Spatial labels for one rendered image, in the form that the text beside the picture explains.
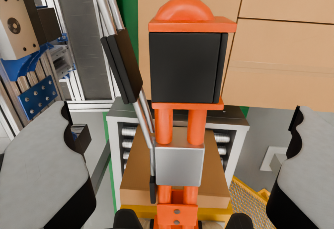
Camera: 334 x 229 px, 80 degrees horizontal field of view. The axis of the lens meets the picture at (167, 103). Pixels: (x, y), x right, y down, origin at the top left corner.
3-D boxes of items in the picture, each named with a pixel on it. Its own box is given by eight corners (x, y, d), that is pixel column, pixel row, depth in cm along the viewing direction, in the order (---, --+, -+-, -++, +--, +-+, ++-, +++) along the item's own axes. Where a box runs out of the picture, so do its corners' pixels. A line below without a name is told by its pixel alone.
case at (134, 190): (197, 200, 136) (204, 273, 101) (138, 196, 136) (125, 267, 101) (212, 129, 106) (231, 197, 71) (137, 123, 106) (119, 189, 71)
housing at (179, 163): (199, 163, 31) (203, 187, 27) (156, 161, 32) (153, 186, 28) (203, 126, 28) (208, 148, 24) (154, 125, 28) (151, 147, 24)
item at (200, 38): (215, 90, 25) (223, 111, 20) (155, 89, 25) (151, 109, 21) (225, 16, 21) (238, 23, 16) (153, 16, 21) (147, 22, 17)
